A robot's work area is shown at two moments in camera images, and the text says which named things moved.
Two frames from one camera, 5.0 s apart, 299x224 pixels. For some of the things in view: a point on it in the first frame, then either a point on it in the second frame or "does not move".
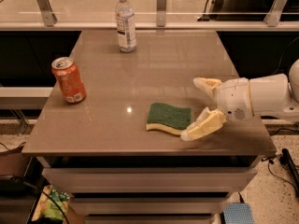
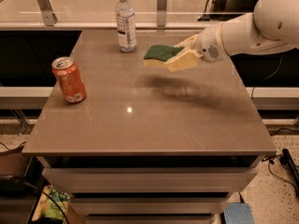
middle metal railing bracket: (162, 5) does not move
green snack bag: (46, 207) does not move
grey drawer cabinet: (114, 169) does not move
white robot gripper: (234, 97) to (207, 46)
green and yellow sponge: (169, 119) to (157, 55)
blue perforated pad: (238, 213) does not move
